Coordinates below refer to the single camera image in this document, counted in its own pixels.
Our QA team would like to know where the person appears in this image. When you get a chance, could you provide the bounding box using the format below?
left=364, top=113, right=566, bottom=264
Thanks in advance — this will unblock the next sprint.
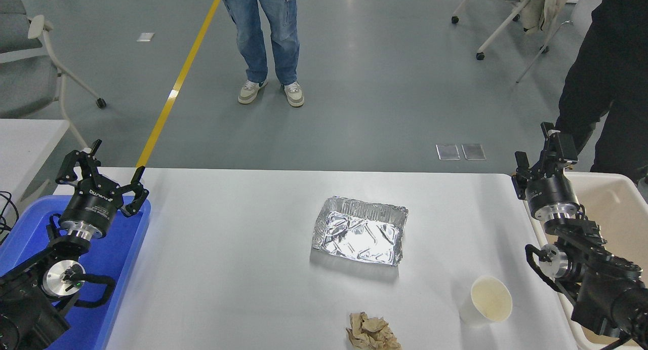
left=555, top=0, right=648, bottom=183
left=218, top=0, right=305, bottom=108

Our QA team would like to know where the yellow floor tape line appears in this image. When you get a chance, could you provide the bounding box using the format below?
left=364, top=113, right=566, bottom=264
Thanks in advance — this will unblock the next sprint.
left=135, top=0, right=222, bottom=169

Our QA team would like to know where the silver foil tray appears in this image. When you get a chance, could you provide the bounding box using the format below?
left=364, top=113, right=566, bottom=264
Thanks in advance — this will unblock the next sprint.
left=311, top=197, right=409, bottom=266

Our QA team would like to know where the blue plastic tray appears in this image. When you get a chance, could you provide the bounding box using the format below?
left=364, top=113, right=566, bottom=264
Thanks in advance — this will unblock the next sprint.
left=0, top=196, right=151, bottom=350

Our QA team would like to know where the white wheeled chair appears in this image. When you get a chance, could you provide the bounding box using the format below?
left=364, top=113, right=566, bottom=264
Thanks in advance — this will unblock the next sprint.
left=451, top=0, right=550, bottom=61

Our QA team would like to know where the crumpled tan paper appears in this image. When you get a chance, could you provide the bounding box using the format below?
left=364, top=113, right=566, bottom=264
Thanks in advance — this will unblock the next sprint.
left=346, top=312, right=402, bottom=350

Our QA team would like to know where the white paper cup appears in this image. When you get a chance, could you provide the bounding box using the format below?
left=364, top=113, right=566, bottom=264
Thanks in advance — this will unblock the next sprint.
left=459, top=276, right=513, bottom=326

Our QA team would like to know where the white shell chair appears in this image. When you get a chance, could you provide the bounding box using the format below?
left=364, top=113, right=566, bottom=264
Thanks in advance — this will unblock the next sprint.
left=516, top=0, right=608, bottom=84

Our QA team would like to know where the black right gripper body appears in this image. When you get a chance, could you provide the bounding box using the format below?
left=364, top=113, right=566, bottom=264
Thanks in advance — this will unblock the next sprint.
left=525, top=173, right=580, bottom=220

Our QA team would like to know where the black cable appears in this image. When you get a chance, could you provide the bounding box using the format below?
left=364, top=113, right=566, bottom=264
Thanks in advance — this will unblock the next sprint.
left=0, top=190, right=20, bottom=244

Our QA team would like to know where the white side table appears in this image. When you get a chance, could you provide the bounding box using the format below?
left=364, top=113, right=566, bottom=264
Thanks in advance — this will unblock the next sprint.
left=0, top=119, right=70, bottom=204

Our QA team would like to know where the large pale plastic bin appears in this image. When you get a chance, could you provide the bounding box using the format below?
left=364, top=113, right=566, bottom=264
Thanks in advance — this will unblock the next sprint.
left=521, top=172, right=648, bottom=350

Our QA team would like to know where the beige coat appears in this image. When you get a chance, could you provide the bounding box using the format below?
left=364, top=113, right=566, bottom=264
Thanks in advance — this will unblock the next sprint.
left=516, top=0, right=570, bottom=35

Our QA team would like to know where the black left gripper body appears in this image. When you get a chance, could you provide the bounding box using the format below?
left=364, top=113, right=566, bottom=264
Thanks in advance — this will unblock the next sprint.
left=59, top=185, right=125, bottom=238

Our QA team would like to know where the grey office chair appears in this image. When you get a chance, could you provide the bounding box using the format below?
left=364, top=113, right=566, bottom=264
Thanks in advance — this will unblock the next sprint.
left=0, top=0, right=107, bottom=150

